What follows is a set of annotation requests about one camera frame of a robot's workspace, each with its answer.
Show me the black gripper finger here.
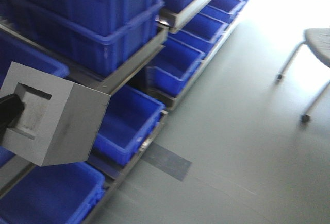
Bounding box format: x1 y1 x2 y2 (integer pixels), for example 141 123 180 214
1 93 24 141

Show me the gray cube base with recess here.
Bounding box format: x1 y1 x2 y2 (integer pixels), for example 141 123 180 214
1 62 110 166

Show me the gray chair with casters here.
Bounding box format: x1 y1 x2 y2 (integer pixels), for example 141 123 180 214
276 28 329 124

